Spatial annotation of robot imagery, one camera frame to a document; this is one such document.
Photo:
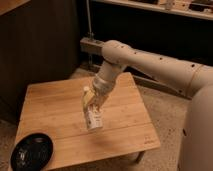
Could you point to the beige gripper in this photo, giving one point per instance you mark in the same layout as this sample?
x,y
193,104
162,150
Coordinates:
x,y
102,88

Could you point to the white plastic bottle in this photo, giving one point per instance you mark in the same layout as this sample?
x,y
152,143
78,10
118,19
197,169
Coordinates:
x,y
93,120

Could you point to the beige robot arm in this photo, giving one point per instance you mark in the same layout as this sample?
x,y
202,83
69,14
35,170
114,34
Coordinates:
x,y
190,79

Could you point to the black ceramic bowl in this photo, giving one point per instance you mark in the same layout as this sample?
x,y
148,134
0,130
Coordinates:
x,y
32,153

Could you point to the wooden table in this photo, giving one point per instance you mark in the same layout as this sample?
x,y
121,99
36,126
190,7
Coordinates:
x,y
55,108

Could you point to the grey metal beam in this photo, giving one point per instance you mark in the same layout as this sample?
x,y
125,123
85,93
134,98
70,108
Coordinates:
x,y
91,46

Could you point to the metal vertical pole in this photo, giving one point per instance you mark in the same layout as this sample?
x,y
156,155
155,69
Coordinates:
x,y
90,32

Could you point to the wooden shelf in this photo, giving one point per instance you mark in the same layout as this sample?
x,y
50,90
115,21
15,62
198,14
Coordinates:
x,y
177,7

